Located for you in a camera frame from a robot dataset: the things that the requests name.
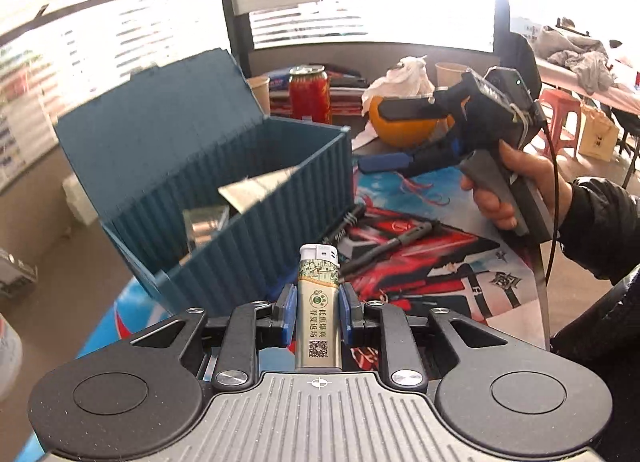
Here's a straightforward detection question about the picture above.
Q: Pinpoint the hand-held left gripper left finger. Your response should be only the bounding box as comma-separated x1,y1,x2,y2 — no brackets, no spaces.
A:
127,284,297,392

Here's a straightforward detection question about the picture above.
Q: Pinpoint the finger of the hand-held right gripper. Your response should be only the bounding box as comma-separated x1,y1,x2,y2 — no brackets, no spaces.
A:
357,139,463,177
377,93,457,123

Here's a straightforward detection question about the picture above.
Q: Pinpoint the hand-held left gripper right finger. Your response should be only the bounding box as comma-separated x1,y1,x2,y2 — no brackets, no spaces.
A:
338,283,508,392

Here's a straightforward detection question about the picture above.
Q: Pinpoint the orange fruit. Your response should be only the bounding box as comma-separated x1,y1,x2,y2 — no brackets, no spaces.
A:
367,96,456,150

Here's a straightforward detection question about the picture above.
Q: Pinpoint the beige printed lighter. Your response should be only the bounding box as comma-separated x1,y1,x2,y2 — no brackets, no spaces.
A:
294,244,343,373

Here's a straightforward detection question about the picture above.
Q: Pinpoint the blue ribbed storage box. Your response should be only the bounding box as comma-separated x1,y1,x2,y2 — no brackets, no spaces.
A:
54,48,355,315

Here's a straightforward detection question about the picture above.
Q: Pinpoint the person's right forearm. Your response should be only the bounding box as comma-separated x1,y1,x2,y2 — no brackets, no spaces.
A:
555,177,640,283

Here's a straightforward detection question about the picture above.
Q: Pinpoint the person's right hand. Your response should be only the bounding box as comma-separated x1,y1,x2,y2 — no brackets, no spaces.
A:
460,139,573,231

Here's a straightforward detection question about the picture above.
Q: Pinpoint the crumpled white tissue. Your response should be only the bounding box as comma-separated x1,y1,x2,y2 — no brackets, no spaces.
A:
361,56,435,117

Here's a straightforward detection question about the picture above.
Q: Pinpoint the paper cup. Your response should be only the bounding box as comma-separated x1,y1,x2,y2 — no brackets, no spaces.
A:
248,76,271,115
435,62,469,93

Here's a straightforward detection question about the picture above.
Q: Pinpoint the red plastic stool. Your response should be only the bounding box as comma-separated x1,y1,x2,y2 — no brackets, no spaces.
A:
537,89,584,157

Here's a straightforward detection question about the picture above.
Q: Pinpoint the black spring clip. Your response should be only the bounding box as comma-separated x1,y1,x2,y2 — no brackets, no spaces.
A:
325,203,367,243

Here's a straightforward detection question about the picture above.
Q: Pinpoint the black pen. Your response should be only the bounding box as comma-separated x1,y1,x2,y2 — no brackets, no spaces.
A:
340,222,434,275

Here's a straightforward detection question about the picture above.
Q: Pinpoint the pile of grey clothes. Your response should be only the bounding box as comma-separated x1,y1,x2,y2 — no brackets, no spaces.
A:
537,24,619,95

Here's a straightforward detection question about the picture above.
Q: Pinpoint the beige tote bag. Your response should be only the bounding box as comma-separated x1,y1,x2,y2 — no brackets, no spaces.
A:
579,104,621,161

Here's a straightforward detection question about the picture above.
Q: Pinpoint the red drink can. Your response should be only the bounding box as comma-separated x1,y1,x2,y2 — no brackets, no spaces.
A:
289,64,332,125

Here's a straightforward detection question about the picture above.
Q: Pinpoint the blue and red printed mat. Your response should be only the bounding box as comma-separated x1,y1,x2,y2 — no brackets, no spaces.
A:
75,157,546,378

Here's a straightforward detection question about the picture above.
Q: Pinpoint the shiny metal block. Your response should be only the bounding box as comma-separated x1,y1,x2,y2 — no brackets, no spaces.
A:
182,206,231,249

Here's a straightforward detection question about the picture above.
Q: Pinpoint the white table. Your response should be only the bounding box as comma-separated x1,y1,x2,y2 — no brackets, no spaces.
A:
534,56,640,119

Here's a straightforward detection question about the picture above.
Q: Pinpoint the black cable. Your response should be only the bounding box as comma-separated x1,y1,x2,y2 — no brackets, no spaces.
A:
530,102,564,287

